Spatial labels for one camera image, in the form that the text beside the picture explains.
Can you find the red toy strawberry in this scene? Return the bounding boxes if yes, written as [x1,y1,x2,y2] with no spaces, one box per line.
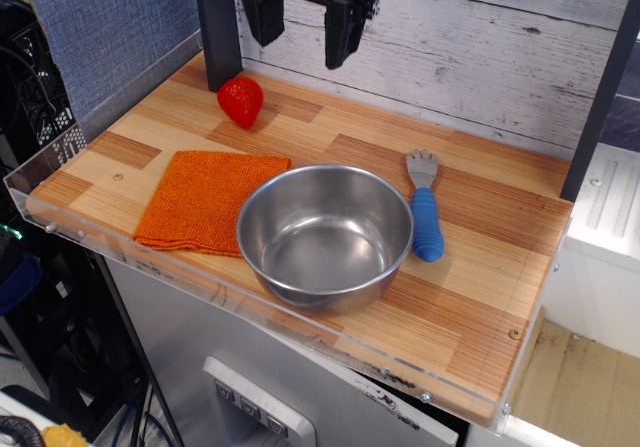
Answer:
[217,77,264,129]

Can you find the orange knitted towel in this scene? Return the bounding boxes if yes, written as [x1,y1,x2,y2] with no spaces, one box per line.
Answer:
[133,151,292,257]

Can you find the stainless steel bowl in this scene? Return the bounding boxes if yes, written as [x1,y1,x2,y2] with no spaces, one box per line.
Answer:
[236,164,414,313]

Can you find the black plastic crate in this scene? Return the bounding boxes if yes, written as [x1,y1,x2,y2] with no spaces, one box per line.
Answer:
[1,16,75,163]

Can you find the clear acrylic table guard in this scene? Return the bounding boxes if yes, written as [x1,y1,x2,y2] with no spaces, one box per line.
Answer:
[8,56,571,446]

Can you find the silver toy fridge cabinet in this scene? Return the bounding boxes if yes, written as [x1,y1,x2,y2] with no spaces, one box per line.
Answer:
[107,260,469,446]

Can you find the white ridged side counter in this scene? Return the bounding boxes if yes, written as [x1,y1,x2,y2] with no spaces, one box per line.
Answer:
[541,144,639,357]

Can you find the blue handled metal fork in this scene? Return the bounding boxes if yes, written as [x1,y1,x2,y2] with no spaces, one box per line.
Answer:
[406,149,445,263]

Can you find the dark grey right post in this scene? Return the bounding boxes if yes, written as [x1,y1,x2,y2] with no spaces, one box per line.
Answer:
[560,0,639,202]

